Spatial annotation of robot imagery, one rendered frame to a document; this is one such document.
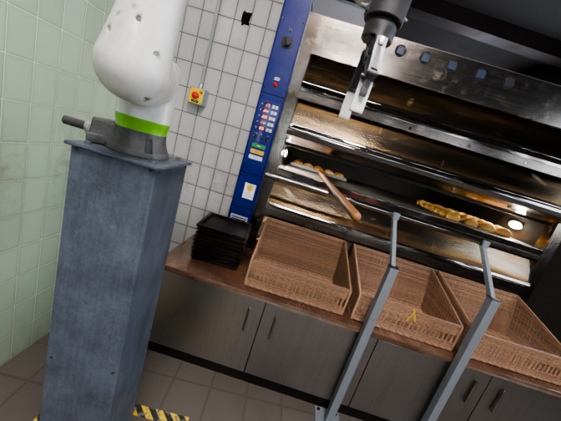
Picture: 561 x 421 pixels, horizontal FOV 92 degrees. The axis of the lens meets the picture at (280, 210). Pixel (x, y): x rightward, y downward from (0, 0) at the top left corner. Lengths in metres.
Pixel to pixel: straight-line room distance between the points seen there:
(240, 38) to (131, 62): 1.42
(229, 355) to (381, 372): 0.81
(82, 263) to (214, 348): 1.03
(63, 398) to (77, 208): 0.58
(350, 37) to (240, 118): 0.81
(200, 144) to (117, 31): 1.38
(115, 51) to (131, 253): 0.44
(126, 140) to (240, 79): 1.24
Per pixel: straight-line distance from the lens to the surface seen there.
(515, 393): 2.05
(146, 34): 0.60
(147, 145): 0.77
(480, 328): 1.67
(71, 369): 1.06
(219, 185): 1.91
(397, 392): 1.84
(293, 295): 1.50
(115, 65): 0.60
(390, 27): 0.78
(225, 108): 1.90
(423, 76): 1.98
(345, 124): 1.84
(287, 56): 1.86
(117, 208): 0.76
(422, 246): 2.05
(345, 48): 1.92
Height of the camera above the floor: 1.33
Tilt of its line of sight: 13 degrees down
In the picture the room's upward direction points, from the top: 17 degrees clockwise
